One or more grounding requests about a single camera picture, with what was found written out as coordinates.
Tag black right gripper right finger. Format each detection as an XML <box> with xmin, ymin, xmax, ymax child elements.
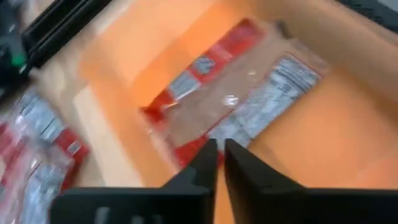
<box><xmin>224</xmin><ymin>138</ymin><xmax>398</xmax><ymax>224</ymax></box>

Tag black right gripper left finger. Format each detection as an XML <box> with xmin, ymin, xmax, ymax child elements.
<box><xmin>49</xmin><ymin>138</ymin><xmax>218</xmax><ymax>224</ymax></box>

